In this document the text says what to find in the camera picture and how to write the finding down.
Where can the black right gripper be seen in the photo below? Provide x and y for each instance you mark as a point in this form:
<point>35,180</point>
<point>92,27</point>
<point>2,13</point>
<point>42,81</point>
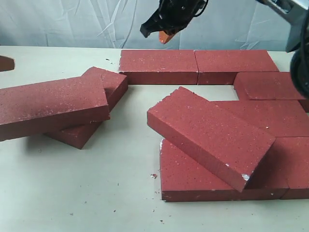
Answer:
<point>172,15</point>

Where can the large red brick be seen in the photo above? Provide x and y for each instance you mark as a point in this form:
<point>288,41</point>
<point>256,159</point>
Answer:
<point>51,106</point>
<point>185,180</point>

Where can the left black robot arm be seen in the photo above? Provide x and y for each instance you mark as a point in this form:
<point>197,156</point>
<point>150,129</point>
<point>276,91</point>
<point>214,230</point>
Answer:
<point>6,64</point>

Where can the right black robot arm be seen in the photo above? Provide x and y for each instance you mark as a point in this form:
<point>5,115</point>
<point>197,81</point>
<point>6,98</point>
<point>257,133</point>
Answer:
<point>296,13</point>

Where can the right second-row red brick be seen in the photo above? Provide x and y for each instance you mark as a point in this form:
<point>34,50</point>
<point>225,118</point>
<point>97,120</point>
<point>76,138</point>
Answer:
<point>267,86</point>

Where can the right third-row red brick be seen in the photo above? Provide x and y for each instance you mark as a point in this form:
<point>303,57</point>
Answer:
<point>280,118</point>

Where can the blue-grey backdrop cloth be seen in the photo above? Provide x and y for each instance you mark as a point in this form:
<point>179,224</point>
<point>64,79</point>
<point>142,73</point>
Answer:
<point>225,24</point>

